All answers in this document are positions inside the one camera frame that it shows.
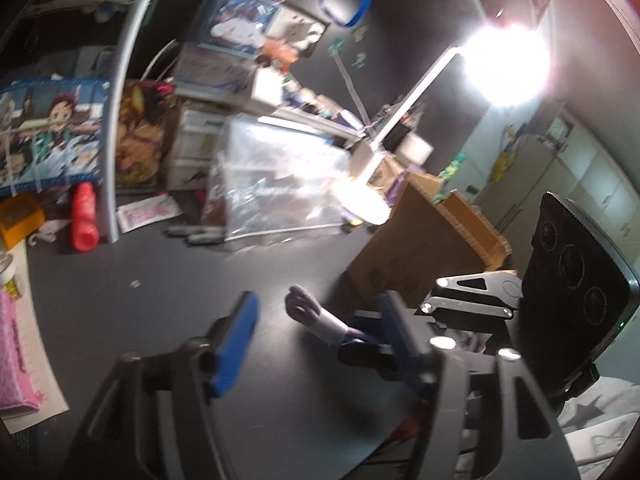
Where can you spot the cardboard box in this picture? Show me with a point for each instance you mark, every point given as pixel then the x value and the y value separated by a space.
pixel 415 240

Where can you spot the white drawer organizer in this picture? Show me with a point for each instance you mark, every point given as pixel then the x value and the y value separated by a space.
pixel 192 140

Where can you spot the grey star printed cloth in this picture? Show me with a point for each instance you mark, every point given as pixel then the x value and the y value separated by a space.
pixel 600 420

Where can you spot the red bottle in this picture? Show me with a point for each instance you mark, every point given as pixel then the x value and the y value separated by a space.
pixel 84 220

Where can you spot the white cylinder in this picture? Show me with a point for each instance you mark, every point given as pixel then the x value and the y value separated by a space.
pixel 415 147

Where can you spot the blue cartoon box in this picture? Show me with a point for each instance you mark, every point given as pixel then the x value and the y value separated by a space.
pixel 240 22

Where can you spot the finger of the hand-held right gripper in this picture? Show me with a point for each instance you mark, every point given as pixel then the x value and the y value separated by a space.
pixel 475 292
pixel 360 355

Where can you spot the orange box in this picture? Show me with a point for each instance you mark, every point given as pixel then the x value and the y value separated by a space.
pixel 20 215

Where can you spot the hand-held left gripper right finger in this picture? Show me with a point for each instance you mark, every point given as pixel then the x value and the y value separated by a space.
pixel 395 340

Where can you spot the brown anime picture card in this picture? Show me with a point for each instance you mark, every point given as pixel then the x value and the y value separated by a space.
pixel 142 135

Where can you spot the grey and white sock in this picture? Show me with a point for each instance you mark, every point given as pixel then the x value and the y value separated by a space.
pixel 315 315

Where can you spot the orange-haired figure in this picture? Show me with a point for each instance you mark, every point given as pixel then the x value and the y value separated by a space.
pixel 280 50

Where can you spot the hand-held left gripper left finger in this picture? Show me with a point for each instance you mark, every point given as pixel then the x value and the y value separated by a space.
pixel 235 340

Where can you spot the white flat packet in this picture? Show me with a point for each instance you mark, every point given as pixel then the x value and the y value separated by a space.
pixel 147 212

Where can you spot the clear labelled box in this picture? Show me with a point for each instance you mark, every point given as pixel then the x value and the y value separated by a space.
pixel 215 67

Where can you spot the wall socket panel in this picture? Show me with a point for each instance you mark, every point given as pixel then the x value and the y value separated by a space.
pixel 297 25

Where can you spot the small white jar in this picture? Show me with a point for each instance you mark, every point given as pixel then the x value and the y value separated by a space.
pixel 11 275

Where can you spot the white desk lamp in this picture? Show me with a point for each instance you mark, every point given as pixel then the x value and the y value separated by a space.
pixel 407 110

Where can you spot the anime poster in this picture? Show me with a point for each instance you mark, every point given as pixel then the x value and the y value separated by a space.
pixel 55 130

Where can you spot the clear printed plastic bag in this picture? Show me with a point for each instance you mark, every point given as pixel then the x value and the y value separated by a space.
pixel 280 185

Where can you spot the black pen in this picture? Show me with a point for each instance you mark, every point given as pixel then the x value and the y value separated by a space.
pixel 187 230
pixel 207 239

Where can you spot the green can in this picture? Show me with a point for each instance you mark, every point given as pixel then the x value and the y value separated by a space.
pixel 452 167

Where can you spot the white tray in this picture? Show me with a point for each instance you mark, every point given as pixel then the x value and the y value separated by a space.
pixel 265 87

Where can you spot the white wardrobe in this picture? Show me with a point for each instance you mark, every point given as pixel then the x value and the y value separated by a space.
pixel 575 175

